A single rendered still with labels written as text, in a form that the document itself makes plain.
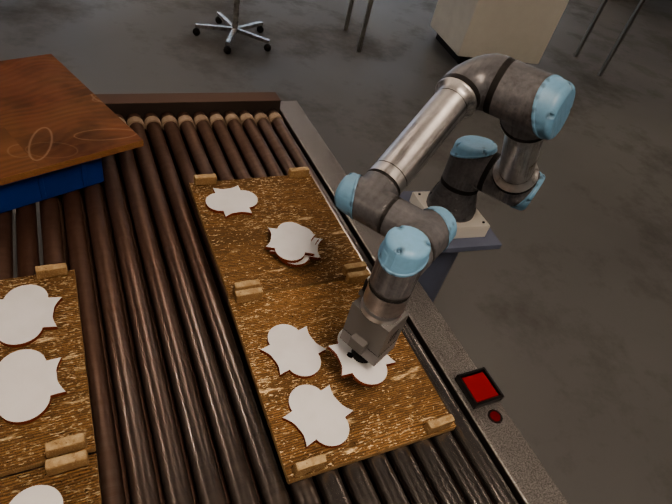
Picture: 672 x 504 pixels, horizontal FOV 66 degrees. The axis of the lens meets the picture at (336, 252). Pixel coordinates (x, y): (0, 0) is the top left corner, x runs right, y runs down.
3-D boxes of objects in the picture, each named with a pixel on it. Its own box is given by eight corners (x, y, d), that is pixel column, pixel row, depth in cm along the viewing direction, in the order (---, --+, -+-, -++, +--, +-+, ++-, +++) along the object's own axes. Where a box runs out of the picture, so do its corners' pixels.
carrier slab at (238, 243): (308, 177, 154) (309, 173, 152) (367, 277, 128) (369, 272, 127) (188, 187, 139) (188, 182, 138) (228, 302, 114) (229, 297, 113)
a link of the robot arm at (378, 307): (394, 311, 83) (356, 282, 86) (386, 329, 87) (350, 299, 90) (419, 289, 88) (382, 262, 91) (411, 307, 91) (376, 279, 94)
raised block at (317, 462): (323, 458, 91) (325, 451, 90) (326, 468, 90) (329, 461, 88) (291, 468, 89) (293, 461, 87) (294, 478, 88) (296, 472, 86)
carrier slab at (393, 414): (368, 279, 128) (369, 275, 127) (454, 430, 103) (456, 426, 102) (227, 303, 114) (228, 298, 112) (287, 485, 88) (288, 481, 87)
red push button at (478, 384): (480, 374, 115) (483, 371, 114) (496, 398, 111) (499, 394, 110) (459, 381, 112) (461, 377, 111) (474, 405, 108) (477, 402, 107)
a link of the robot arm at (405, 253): (444, 238, 82) (419, 265, 76) (422, 285, 89) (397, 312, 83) (402, 213, 84) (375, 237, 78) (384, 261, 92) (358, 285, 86)
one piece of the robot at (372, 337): (343, 294, 86) (324, 351, 97) (385, 327, 83) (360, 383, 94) (378, 268, 93) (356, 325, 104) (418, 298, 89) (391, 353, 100)
